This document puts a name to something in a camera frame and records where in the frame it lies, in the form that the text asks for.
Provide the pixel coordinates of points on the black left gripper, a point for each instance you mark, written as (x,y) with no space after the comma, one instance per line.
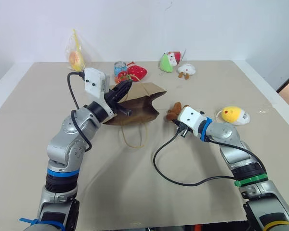
(111,97)

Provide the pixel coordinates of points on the blue drink can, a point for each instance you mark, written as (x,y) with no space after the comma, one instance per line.
(120,72)

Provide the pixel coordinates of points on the beige table cover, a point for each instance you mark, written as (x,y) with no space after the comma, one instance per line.
(135,180)

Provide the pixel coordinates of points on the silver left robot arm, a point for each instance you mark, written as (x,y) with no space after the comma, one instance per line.
(67,144)

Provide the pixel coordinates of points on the red strawberry plush toy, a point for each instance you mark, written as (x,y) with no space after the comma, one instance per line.
(137,71)

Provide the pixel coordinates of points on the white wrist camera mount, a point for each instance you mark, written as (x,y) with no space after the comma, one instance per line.
(94,81)
(190,119)

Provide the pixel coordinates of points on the green and red plush toy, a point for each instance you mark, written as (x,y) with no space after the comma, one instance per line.
(167,63)

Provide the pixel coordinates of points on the clear plastic bag with toy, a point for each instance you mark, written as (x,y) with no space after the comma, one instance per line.
(74,57)

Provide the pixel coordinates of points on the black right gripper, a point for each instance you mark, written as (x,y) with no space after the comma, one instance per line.
(176,121)

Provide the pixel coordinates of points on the yellow and white plush toy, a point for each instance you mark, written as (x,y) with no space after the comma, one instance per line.
(233,114)

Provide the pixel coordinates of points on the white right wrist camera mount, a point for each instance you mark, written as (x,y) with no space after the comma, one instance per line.
(190,119)

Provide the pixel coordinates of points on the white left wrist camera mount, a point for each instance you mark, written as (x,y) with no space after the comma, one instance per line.
(94,81)

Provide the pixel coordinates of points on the white chicken plush toy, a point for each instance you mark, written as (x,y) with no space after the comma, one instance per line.
(186,69)

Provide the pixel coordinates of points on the brown plush toy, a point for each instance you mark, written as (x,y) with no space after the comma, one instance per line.
(174,110)

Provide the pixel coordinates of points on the brown paper bag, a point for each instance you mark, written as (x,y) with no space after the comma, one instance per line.
(139,108)

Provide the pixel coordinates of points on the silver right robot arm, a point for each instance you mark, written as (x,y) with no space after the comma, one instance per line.
(225,132)

